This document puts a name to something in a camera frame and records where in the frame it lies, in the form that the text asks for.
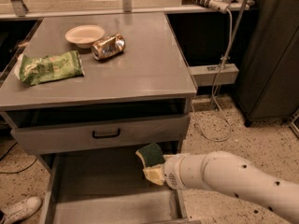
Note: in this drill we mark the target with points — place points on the white paper bowl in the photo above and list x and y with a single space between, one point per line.
84 35

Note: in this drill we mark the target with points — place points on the crushed gold soda can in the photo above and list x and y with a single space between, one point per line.
108 47

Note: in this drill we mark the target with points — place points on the grey open middle drawer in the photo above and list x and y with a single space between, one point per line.
107 186

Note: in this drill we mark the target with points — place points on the grey top drawer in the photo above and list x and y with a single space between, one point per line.
78 136

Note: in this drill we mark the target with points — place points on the green chip bag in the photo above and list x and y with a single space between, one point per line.
33 70

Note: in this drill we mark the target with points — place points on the grey metal bracket box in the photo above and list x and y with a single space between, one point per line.
208 75

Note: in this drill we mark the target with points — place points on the green yellow sponge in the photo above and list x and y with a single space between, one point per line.
150 155

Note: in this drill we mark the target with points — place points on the black drawer handle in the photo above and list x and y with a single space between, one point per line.
112 134

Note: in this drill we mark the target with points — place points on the white sneaker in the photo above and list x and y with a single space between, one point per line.
20 211

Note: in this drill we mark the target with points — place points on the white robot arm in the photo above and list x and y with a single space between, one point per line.
227 174

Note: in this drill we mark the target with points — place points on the grey drawer cabinet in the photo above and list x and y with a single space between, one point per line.
148 79

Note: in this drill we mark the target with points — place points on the white power strip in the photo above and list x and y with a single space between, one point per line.
218 5

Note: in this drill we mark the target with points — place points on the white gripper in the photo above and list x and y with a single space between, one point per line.
174 171

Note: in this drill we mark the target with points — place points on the metal rail frame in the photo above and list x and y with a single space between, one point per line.
93 6

